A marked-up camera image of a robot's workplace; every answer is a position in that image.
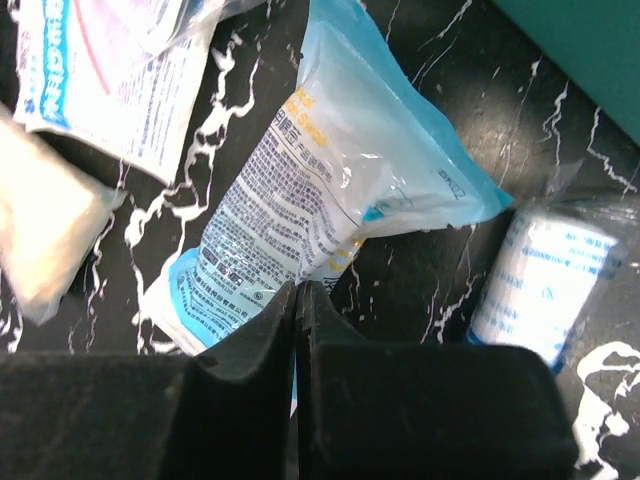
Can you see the small white blue bottle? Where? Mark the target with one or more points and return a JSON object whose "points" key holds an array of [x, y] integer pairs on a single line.
{"points": [[554, 263]]}

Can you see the blue cotton swab packet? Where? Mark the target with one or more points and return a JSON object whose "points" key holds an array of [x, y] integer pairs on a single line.
{"points": [[354, 153]]}

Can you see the clear bag cotton balls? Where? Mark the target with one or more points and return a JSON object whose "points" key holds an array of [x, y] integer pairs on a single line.
{"points": [[51, 215]]}

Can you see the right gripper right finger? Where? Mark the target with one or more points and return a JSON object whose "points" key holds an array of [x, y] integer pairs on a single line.
{"points": [[386, 410]]}

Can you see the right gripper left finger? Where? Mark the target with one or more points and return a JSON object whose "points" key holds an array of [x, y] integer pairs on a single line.
{"points": [[223, 414]]}

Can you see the green medicine box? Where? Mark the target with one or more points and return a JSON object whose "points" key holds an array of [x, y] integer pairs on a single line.
{"points": [[596, 46]]}

